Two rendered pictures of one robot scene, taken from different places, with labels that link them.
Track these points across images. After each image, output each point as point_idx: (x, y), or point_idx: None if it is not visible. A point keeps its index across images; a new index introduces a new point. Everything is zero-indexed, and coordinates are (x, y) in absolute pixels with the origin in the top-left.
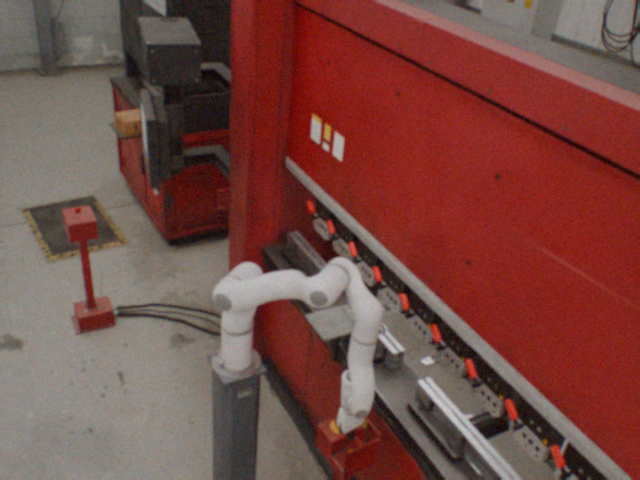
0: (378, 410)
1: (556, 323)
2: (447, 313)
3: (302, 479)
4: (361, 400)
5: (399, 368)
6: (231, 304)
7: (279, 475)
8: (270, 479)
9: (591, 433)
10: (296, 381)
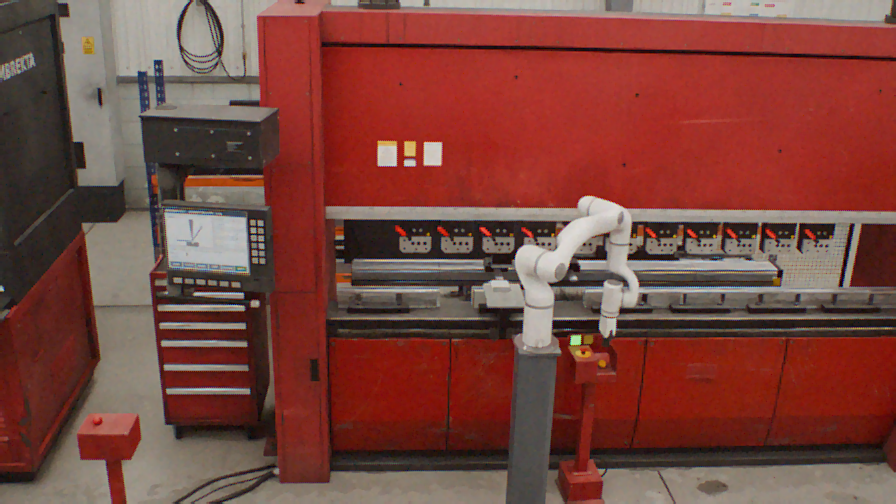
0: (575, 333)
1: (704, 159)
2: None
3: (498, 484)
4: (638, 286)
5: None
6: (566, 268)
7: (486, 496)
8: (488, 502)
9: (742, 205)
10: (428, 418)
